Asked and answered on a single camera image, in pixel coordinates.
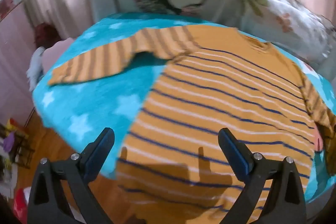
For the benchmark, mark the purple plastic item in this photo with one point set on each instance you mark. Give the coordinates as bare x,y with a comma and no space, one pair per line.
9,141

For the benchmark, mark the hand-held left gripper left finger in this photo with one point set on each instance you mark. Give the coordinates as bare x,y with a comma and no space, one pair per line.
101,154

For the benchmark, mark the white cloth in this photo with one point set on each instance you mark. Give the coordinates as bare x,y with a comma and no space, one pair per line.
35,69

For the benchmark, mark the floral leaf print pillow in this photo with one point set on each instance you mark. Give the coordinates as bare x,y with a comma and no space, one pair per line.
288,19

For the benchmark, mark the red plastic bag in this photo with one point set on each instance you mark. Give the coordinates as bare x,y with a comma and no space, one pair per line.
20,204

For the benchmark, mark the dark red cloth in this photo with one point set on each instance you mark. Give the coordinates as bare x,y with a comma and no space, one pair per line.
46,33

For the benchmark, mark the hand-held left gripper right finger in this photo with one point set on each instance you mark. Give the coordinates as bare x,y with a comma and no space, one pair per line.
236,158

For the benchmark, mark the mustard striped sweater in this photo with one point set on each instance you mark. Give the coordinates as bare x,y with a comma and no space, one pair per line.
210,108

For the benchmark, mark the blue star printed blanket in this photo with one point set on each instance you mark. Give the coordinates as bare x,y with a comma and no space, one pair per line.
92,103

